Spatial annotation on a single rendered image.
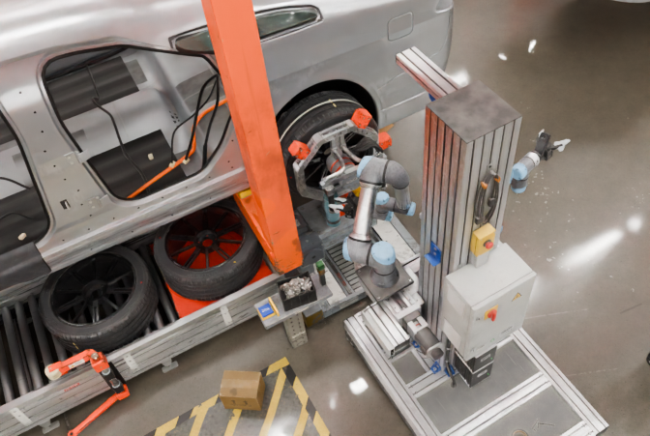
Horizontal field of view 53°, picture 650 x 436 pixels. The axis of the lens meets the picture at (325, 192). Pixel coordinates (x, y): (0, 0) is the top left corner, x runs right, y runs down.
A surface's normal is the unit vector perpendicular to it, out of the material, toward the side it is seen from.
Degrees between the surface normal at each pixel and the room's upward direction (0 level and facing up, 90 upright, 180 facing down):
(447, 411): 0
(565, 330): 0
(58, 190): 89
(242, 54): 90
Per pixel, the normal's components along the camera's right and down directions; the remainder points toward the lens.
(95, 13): 0.17, -0.42
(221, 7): 0.47, 0.64
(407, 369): -0.09, -0.65
